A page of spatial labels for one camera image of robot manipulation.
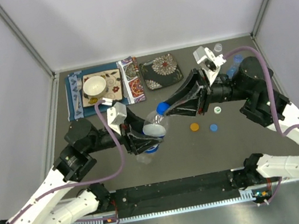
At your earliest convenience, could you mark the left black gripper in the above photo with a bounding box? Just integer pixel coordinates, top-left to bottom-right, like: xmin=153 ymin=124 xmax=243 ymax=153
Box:
xmin=80 ymin=102 xmax=165 ymax=163

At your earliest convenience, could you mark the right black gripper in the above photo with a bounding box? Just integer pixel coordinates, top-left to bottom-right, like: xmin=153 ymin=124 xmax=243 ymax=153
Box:
xmin=157 ymin=61 xmax=253 ymax=123

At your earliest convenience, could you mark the red-blue label water bottle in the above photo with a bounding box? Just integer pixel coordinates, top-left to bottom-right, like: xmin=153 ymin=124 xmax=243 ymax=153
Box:
xmin=136 ymin=102 xmax=170 ymax=164

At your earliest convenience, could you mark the white green bottle cap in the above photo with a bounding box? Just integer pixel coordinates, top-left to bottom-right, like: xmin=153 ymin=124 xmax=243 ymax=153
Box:
xmin=213 ymin=106 xmax=222 ymax=115

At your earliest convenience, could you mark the orange bottle cap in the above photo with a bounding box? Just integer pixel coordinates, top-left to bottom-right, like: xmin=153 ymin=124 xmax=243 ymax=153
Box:
xmin=190 ymin=123 xmax=200 ymax=132

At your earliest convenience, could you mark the blue bottle cap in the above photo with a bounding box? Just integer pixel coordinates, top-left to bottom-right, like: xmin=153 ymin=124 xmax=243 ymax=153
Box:
xmin=209 ymin=124 xmax=219 ymax=132

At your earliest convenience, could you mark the green label water bottle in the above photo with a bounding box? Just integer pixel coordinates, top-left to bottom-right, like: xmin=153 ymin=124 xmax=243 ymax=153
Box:
xmin=213 ymin=43 xmax=223 ymax=55

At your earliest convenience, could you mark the blue label water bottle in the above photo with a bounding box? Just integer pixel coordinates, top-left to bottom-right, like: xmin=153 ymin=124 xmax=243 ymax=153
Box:
xmin=226 ymin=54 xmax=243 ymax=79

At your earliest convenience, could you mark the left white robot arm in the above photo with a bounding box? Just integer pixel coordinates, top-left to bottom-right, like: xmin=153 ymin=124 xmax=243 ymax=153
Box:
xmin=0 ymin=103 xmax=167 ymax=224

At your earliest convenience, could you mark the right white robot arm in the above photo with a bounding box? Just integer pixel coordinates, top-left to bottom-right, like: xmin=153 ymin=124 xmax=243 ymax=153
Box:
xmin=164 ymin=56 xmax=299 ymax=184

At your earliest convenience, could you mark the beige floral square plate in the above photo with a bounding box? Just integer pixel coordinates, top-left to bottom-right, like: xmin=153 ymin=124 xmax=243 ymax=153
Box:
xmin=82 ymin=69 xmax=123 ymax=108

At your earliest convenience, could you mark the blue patterned placemat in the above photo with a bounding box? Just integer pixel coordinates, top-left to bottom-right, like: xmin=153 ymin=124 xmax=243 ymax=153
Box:
xmin=64 ymin=57 xmax=146 ymax=122

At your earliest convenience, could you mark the cream ceramic bowl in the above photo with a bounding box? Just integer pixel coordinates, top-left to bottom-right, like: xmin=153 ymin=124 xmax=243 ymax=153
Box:
xmin=82 ymin=76 xmax=107 ymax=98

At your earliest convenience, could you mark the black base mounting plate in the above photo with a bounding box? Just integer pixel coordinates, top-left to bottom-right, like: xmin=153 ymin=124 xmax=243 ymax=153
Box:
xmin=111 ymin=170 xmax=254 ymax=218

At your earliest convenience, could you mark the silver fork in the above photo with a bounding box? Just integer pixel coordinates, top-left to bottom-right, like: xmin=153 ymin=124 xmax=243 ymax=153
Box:
xmin=75 ymin=78 xmax=83 ymax=114

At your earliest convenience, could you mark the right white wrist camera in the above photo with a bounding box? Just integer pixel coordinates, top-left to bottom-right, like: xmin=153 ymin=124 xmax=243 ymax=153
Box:
xmin=193 ymin=46 xmax=226 ymax=86

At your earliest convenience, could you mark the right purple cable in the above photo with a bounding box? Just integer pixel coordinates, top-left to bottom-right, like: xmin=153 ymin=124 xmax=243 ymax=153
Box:
xmin=221 ymin=37 xmax=299 ymax=207

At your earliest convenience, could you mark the aluminium slotted rail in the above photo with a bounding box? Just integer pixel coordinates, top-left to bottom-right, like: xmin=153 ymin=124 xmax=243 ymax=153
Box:
xmin=52 ymin=157 xmax=299 ymax=224

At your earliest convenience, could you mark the left aluminium corner post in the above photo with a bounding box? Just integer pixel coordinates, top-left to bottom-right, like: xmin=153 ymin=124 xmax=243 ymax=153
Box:
xmin=0 ymin=4 xmax=55 ymax=78

